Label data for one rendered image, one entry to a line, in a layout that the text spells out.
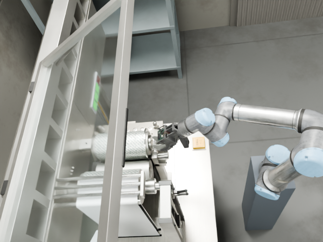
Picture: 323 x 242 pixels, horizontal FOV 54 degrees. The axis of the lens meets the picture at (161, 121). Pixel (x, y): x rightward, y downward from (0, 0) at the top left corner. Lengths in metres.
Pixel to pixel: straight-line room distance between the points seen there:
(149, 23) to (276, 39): 1.47
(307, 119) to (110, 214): 0.87
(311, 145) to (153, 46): 2.50
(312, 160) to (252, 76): 2.22
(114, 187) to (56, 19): 1.09
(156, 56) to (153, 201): 1.89
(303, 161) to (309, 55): 2.47
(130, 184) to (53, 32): 0.78
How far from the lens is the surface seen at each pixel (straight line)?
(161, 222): 1.19
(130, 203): 1.24
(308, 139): 1.24
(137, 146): 1.48
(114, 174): 0.70
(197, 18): 3.73
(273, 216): 2.32
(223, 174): 2.78
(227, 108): 1.40
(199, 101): 3.16
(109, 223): 0.67
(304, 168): 1.25
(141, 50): 3.45
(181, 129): 1.35
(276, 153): 1.63
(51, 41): 1.54
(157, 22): 2.90
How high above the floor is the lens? 2.58
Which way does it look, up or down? 57 degrees down
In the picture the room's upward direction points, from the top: 16 degrees counter-clockwise
